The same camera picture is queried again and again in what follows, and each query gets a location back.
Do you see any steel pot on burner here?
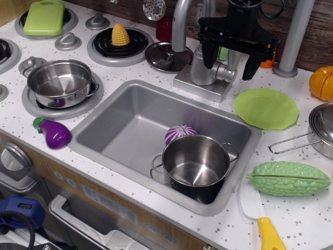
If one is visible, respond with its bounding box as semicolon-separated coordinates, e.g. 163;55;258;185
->
22;59;100;109

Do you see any red toy cup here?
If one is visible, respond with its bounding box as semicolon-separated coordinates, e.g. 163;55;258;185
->
156;16;172;42

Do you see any steel pot in sink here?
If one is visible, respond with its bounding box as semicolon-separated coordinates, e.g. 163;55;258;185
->
150;135;239;204

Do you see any steel skimmer ladle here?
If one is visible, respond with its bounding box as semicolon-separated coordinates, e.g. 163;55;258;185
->
143;0;166;21

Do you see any silver toy faucet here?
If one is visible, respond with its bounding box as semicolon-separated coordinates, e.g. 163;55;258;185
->
172;0;232;103

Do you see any yellow handled toy knife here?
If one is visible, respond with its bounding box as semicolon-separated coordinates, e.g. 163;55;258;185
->
239;179;286;249

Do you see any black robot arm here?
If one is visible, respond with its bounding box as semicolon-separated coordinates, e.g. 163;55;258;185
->
198;1;280;80

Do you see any left edge stove burner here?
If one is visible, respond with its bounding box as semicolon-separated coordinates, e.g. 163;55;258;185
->
1;39;21;74

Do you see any steel pot lid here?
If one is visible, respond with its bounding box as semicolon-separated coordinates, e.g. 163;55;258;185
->
145;42;194;73

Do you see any purple white toy onion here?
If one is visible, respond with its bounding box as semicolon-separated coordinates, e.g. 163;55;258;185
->
164;124;197;146

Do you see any grey stove knob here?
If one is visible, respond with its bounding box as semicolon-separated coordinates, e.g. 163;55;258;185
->
85;13;110;30
18;56;47;76
55;32;82;51

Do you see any grey oven door handle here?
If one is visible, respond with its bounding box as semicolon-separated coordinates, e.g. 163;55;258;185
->
49;195;135;249

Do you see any blue clamp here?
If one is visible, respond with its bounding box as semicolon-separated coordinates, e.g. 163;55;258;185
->
1;196;46;235

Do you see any silver faucet lever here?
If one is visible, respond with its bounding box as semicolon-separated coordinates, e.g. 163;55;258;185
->
210;47;242;83

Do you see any grey toy sink basin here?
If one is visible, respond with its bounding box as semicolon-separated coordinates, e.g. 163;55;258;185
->
69;80;262;215

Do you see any grey oven dial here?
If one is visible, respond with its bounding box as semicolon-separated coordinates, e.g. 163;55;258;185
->
1;142;33;172

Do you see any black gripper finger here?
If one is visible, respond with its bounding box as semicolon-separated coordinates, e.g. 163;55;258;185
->
242;52;264;80
200;36;220;69

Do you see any grey stove knob middle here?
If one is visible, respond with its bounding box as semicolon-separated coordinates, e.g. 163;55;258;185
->
55;32;82;51

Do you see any grey stove knob edge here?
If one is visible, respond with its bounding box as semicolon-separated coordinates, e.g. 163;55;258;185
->
0;84;9;102

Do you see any green plastic plate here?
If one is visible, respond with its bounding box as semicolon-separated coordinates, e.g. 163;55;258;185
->
234;88;299;130

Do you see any back left stove burner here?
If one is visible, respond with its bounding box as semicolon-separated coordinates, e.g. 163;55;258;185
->
15;8;78;40

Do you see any back right stove burner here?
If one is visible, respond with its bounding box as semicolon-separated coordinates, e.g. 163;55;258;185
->
87;27;153;67

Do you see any grey stove knob upper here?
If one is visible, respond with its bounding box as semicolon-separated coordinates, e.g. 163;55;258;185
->
85;13;110;30

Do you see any grey stove knob lower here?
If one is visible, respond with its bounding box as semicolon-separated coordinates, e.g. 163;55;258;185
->
18;56;47;76

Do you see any yellow toy corn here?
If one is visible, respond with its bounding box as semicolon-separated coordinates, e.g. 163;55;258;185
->
111;23;130;46

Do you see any front stove burner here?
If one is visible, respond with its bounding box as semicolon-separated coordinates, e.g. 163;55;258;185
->
21;72;104;120

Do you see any green toy bitter gourd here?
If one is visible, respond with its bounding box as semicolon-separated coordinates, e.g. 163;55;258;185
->
246;161;331;197

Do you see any orange toy pumpkin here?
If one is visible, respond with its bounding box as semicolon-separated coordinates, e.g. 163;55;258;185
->
309;66;332;102

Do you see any steel saucepan with handle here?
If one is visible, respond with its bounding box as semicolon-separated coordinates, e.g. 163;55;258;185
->
268;102;332;159

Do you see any purple toy eggplant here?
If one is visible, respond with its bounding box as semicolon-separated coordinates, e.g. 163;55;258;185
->
33;117;72;149

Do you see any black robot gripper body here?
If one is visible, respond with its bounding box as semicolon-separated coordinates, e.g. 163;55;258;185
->
198;1;280;58

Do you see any grey vertical pole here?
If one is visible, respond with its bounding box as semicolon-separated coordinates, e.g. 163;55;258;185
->
273;0;315;79

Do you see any orange toy item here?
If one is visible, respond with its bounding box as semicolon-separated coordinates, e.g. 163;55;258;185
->
260;49;276;68

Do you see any black cable loop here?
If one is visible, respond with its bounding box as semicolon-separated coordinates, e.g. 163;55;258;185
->
259;0;286;19

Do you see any green toy cutting board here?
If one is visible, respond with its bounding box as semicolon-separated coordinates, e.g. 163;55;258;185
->
23;1;65;36

